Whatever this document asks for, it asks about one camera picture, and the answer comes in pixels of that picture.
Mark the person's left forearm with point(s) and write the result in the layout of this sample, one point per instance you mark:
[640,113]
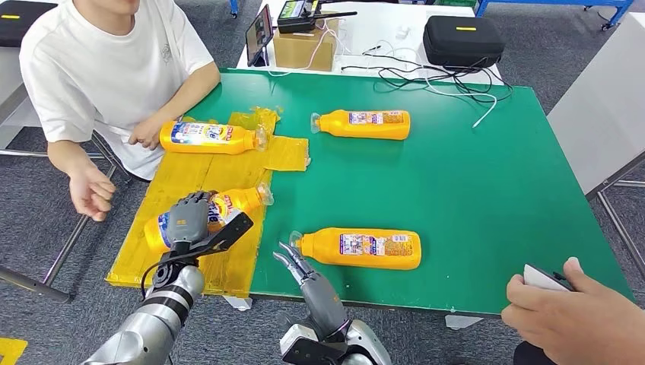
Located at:
[189,95]

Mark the brown cardboard box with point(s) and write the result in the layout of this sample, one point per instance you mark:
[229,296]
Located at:
[302,53]

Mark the yellow floor tape patch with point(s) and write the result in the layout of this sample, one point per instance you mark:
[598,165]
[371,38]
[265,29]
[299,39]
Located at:
[10,352]

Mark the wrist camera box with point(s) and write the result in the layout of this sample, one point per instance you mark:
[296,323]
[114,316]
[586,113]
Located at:
[302,347]
[229,234]

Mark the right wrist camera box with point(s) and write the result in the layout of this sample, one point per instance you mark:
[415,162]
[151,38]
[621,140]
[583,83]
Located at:
[302,347]

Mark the grey metal table legs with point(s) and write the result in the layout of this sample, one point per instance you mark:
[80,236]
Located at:
[611,224]

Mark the white table foot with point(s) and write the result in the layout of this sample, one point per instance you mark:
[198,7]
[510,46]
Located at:
[462,322]
[237,303]

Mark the person's hand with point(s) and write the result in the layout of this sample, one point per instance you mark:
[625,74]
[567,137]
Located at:
[579,322]

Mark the person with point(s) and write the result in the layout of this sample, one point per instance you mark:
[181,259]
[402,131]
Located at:
[101,75]
[534,355]

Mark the black radio remote controller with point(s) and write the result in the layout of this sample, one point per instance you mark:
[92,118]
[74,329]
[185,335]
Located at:
[298,17]

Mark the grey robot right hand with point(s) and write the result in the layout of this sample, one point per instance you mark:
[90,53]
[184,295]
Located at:
[322,302]

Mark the white handheld controller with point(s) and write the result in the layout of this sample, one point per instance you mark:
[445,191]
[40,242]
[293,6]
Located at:
[541,278]

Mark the person's right hand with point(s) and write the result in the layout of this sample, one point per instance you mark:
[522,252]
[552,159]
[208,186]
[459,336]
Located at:
[90,194]

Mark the yellow tape mat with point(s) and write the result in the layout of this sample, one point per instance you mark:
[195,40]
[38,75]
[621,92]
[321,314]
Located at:
[201,171]

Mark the person's right forearm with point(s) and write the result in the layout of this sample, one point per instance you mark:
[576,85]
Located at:
[68,158]

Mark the black zip case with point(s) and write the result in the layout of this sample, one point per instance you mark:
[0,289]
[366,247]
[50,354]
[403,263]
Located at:
[461,40]
[22,25]

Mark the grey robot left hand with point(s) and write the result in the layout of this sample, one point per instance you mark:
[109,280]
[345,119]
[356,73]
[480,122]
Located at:
[189,221]

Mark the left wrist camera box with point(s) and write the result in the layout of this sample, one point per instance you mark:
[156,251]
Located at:
[229,234]

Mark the person's left hand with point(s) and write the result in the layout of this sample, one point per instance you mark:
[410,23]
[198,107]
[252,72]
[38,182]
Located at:
[146,133]

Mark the grey metal frame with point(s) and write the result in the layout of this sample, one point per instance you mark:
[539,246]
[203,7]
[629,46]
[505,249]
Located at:
[63,254]

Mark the orange detergent bottle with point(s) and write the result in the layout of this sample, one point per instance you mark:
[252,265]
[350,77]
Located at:
[363,130]
[363,259]
[211,145]
[242,199]

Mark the white side table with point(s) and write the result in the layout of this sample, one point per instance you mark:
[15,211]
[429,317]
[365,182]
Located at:
[594,100]

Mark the blue metal rack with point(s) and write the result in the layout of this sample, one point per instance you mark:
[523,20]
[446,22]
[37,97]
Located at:
[234,6]

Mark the black tablet on stand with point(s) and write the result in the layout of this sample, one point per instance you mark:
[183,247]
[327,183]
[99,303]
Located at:
[259,34]

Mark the small white adapter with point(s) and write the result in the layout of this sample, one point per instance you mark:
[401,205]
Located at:
[401,31]

